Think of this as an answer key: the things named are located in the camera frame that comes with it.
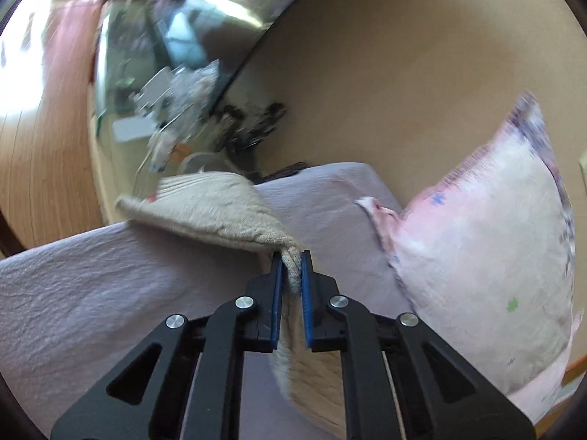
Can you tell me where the cluttered bedside table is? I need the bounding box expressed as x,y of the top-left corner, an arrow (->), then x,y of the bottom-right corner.
94,0 -> 285,197

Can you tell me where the pink floral pillow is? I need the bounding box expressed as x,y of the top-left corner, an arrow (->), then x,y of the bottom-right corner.
359,93 -> 582,422

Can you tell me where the beige cable knit sweater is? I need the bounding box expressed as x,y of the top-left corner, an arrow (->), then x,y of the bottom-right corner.
116,172 -> 346,439

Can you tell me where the lavender bed sheet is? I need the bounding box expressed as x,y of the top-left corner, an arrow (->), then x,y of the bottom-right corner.
1,163 -> 409,433

